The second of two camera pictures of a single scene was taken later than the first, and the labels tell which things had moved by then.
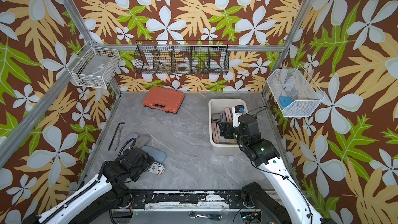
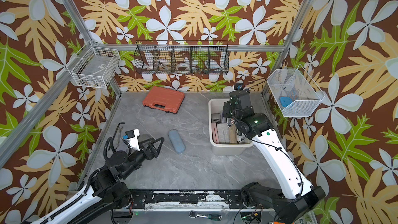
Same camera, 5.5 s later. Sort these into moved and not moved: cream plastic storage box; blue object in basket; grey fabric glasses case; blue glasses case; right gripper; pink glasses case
Moved: right gripper; blue glasses case
Not moved: blue object in basket; grey fabric glasses case; pink glasses case; cream plastic storage box
